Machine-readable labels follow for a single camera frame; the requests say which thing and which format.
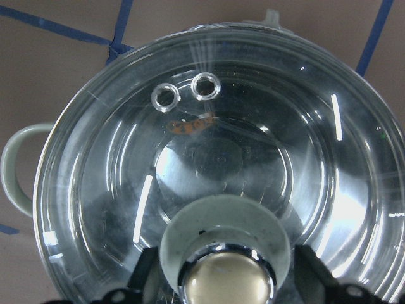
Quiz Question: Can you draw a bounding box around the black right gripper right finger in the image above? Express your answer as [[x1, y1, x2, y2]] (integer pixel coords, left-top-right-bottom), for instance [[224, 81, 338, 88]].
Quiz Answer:
[[294, 245, 339, 288]]

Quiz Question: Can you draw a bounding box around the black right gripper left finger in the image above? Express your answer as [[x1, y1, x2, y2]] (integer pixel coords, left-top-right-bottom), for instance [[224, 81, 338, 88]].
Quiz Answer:
[[127, 247, 161, 290]]

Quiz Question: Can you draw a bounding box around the glass pot lid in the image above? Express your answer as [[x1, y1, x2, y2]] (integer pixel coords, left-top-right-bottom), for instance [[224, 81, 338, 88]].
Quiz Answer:
[[34, 23, 404, 303]]

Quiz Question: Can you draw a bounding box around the pale green steel pot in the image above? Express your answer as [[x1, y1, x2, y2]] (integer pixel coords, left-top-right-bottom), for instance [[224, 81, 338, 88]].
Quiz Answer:
[[1, 6, 404, 219]]

